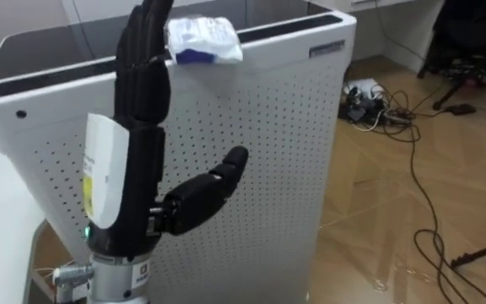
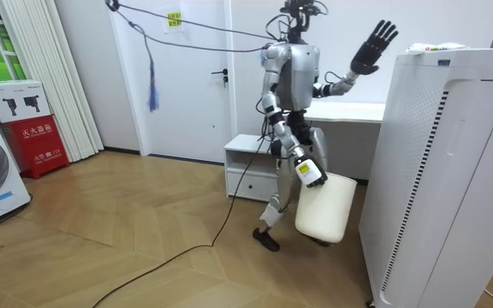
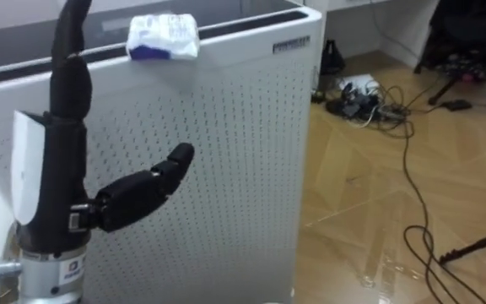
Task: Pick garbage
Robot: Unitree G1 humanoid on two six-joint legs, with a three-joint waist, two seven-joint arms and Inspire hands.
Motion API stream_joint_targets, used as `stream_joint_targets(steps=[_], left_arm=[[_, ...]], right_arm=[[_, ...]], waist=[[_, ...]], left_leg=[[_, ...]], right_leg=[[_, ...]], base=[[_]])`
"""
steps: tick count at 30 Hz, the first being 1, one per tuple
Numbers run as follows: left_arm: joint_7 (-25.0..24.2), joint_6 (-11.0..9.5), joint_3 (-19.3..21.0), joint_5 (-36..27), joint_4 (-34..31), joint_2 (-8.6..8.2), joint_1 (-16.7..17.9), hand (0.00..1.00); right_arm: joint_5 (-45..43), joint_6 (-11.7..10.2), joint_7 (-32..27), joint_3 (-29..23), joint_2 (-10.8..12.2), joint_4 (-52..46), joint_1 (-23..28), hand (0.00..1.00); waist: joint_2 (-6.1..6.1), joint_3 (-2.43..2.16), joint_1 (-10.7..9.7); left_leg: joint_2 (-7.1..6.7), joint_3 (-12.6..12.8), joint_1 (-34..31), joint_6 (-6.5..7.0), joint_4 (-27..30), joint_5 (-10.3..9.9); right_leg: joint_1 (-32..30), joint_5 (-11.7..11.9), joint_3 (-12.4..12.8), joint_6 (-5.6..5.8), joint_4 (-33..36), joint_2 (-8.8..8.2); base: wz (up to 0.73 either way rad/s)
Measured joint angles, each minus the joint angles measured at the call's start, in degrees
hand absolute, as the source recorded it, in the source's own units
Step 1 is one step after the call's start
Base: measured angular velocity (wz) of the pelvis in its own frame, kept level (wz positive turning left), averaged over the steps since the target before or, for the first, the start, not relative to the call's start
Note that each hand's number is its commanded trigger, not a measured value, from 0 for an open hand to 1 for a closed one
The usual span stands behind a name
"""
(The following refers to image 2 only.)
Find white plastic packet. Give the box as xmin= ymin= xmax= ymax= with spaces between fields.
xmin=405 ymin=41 xmax=471 ymax=56

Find white room door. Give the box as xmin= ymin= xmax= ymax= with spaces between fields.
xmin=108 ymin=0 xmax=235 ymax=164

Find paper notice with yellow label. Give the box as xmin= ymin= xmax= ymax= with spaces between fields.
xmin=162 ymin=9 xmax=186 ymax=35

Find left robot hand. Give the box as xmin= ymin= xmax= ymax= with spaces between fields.
xmin=350 ymin=19 xmax=400 ymax=76

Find white low drawer cabinet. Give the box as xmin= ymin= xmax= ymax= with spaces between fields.
xmin=223 ymin=133 xmax=280 ymax=203

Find cable bundle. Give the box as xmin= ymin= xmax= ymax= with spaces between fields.
xmin=104 ymin=0 xmax=282 ymax=113

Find robot legs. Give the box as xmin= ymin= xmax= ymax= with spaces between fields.
xmin=252 ymin=110 xmax=333 ymax=253

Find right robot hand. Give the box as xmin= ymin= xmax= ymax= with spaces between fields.
xmin=293 ymin=154 xmax=329 ymax=190

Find black door handle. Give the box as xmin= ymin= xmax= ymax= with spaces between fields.
xmin=211 ymin=68 xmax=229 ymax=85

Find white cardboard box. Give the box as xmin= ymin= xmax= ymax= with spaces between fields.
xmin=0 ymin=79 xmax=52 ymax=125

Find white air purifier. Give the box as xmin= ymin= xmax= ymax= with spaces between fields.
xmin=358 ymin=47 xmax=493 ymax=308

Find red fire extinguisher box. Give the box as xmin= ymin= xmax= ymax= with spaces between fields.
xmin=0 ymin=114 xmax=71 ymax=181

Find black floor cable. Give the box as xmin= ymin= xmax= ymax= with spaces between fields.
xmin=91 ymin=123 xmax=270 ymax=308

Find robot body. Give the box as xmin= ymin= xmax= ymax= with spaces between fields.
xmin=264 ymin=0 xmax=330 ymax=113

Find white desk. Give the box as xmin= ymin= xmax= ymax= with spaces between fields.
xmin=303 ymin=101 xmax=387 ymax=181

